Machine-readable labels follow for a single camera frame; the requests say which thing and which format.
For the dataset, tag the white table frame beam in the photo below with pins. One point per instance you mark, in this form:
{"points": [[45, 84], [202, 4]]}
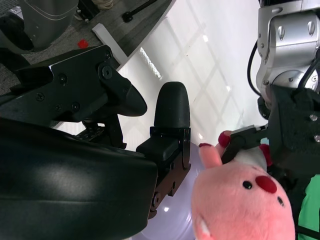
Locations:
{"points": [[110, 42]]}

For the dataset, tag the pink plush beaver doll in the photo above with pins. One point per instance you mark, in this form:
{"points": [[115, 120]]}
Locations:
{"points": [[237, 207]]}

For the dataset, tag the small red floor piece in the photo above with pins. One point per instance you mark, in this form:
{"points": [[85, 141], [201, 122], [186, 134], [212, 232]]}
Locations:
{"points": [[83, 43]]}

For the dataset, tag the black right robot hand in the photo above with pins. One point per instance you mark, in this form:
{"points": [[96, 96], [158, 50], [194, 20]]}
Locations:
{"points": [[62, 175]]}

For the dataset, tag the lavender plastic plate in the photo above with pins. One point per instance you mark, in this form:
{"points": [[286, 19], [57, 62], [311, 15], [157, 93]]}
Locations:
{"points": [[175, 220]]}

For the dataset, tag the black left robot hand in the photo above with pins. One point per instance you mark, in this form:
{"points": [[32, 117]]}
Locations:
{"points": [[295, 140]]}

